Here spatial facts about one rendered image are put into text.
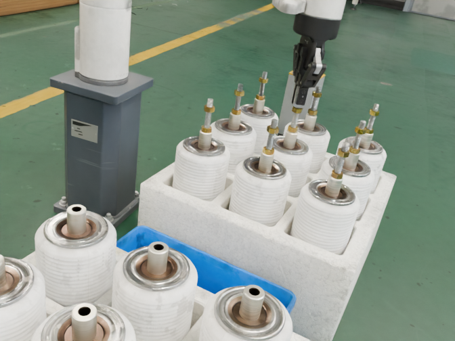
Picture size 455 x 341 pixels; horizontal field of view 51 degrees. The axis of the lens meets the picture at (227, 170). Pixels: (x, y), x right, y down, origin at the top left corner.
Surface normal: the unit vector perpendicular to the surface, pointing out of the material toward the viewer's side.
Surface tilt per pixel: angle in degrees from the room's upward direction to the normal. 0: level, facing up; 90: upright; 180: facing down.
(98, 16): 90
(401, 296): 0
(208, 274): 88
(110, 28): 90
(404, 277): 0
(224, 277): 88
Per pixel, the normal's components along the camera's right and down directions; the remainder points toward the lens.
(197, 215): -0.45, 0.37
